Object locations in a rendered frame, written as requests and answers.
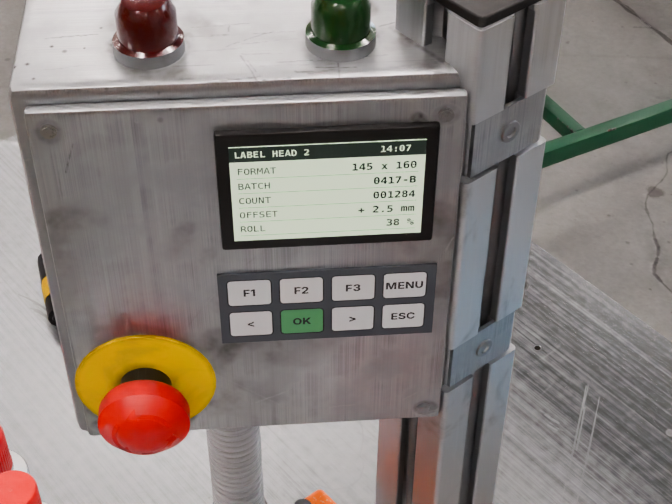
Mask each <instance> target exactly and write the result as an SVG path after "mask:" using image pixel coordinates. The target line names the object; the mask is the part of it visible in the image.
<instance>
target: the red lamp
mask: <svg viewBox="0 0 672 504"><path fill-rule="evenodd" d="M114 16H115V24H116V32H115V34H114V35H113V38H112V44H113V51H114V56H115V58H116V59H117V61H118V62H119V63H121V64H122V65H124V66H127V67H129V68H133V69H139V70H153V69H159V68H163V67H166V66H169V65H171V64H173V63H175V62H176V61H178V60H179V59H180V58H181V57H182V56H183V54H184V52H185V39H184V33H183V31H182V29H181V28H180V27H179V26H178V24H177V13H176V7H175V5H174V4H173V3H172V1H171V0H120V2H119V4H118V5H117V7H116V9H115V12H114Z"/></svg>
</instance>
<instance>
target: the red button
mask: <svg viewBox="0 0 672 504"><path fill-rule="evenodd" d="M98 429H99V432H100V434H101V436H102V437H103V438H104V439H105V441H107V442H108V443H109V444H111V445H112V446H114V447H116V448H118V449H120V450H123V451H125V452H128V453H131V454H136V455H152V454H156V453H159V452H162V451H165V450H168V449H170V448H173V447H175V446H176V445H178V444H179V443H180V442H182V441H183V440H184V438H185V437H186V436H187V434H188V432H189V429H190V407H189V404H188V402H187V400H186V399H185V397H184V396H183V395H182V393H181V392H179V391H178V390H177V389H176V388H174V387H173V386H172V383H171V380H170V378H169V377H168V376H167V375H166V374H165V373H163V372H162V371H160V370H157V369H153V368H138V369H134V370H131V371H129V372H128V373H126V374H125V375H124V376H123V377H122V379H121V381H120V385H118V386H116V387H114V388H113V389H111V390H110V391H109V392H108V393H107V394H106V395H105V396H104V398H103V399H102V401H101V403H100V405H99V412H98Z"/></svg>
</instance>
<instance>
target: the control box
mask: <svg viewBox="0 0 672 504"><path fill-rule="evenodd" d="M171 1H172V3H173V4H174V5H175V7H176V13H177V24H178V26H179V27H180V28H181V29H182V31H183V33H184V39H185V52H184V54H183V56H182V57H181V58H180V59H179V60H178V61H176V62H175V63H173V64H171V65H169V66H166V67H163V68H159V69H153V70H139V69H133V68H129V67H127V66H124V65H122V64H121V63H119V62H118V61H117V59H116V58H115V56H114V51H113V44H112V38H113V35H114V34H115V32H116V24H115V16H114V12H115V9H116V7H117V5H118V4H119V2H120V0H27V1H26V6H25V11H24V16H23V21H22V26H21V31H20V36H19V41H18V46H17V51H16V56H15V61H14V66H13V71H12V76H11V81H10V86H9V91H8V97H9V101H10V106H11V111H12V116H13V120H14V125H15V130H16V135H17V139H18V144H19V149H20V154H21V158H22V163H23V168H24V173H25V177H26V182H27V187H28V192H29V196H30V201H31V206H32V211H33V216H34V220H35V225H36V230H37V235H38V239H39V244H40V249H41V254H42V258H43V263H44V268H45V273H46V277H47V282H48V287H49V292H50V296H51V301H52V306H53V311H54V315H55V320H56V325H57V330H58V334H59V339H60V344H61V349H62V353H63V358H64V363H65V368H66V373H67V377H68V382H69V387H70V392H71V396H72V401H73V406H74V411H75V415H76V420H77V423H78V425H79V427H80V428H81V429H82V430H85V431H88V433H89V434H90V435H92V436H95V435H101V434H100V432H99V429H98V412H99V405H100V403H101V401H102V399H103V398H104V396H105V395H106V394H107V393H108V392H109V391H110V390H111V389H113V388H114V387H116V386H118V385H120V381H121V379H122V377H123V376H124V375H125V374H126V373H128V372H129V371H131V370H134V369H138V368H153V369H157V370H160V371H162V372H163V373H165V374H166V375H167V376H168V377H169V378H170V380H171V383H172V386H173V387H174V388H176V389H177V390H178V391H179V392H181V393H182V395H183V396H184V397H185V399H186V400H187V402H188V404H189V407H190V429H189V430H201V429H218V428H236V427H254V426H271V425H289V424H307V423H325V422H342V421H360V420H378V419H395V418H413V417H431V416H437V415H438V414H439V411H440V400H441V389H442V384H443V380H444V369H445V359H446V348H445V345H446V334H447V324H448V313H449V302H450V291H451V280H452V269H453V258H454V247H455V236H456V225H457V214H458V203H459V193H460V182H461V176H462V175H463V164H464V153H465V142H466V132H467V123H466V116H467V105H468V94H467V91H466V90H465V89H463V88H460V86H461V83H460V79H459V75H458V72H457V71H456V70H455V69H454V68H453V67H452V66H451V65H450V64H449V63H447V62H446V61H445V49H446V39H444V38H442V37H438V36H433V35H432V43H431V44H429V45H427V46H421V45H419V44H418V43H416V42H415V41H413V40H411V39H410V38H408V37H407V36H405V35H404V34H402V33H401V32H399V31H397V30H396V29H395V19H396V0H370V1H371V22H373V24H374V25H375V27H376V46H375V49H374V50H373V51H372V52H371V53H370V54H369V55H367V56H366V57H364V58H361V59H359V60H355V61H350V62H332V61H327V60H323V59H321V58H318V57H316V56H315V55H313V54H312V53H311V52H309V50H308V49H307V47H306V44H305V30H306V26H307V24H308V23H309V22H310V21H311V1H312V0H171ZM434 121H437V122H439V123H440V139H439V153H438V166H437V180H436V193H435V206H434V220H433V233H432V239H431V240H423V241H402V242H381V243H361V244H340V245H319V246H298V247H278V248H257V249H236V250H223V248H222V240H221V227H220V214H219V201H218V188H217V176H216V163H215V150H214V137H213V134H214V132H215V131H223V130H246V129H270V128H293V127H317V126H340V125H364V124H387V123H411V122H434ZM423 263H437V274H436V287H435V299H434V312H433V324H432V333H413V334H394V335H375V336H356V337H337V338H318V339H299V340H280V341H261V342H242V343H223V344H222V333H221V321H220V309H219V297H218V285H217V274H220V273H241V272H261V271H281V270H302V269H322V268H342V267H362V266H383V265H403V264H423Z"/></svg>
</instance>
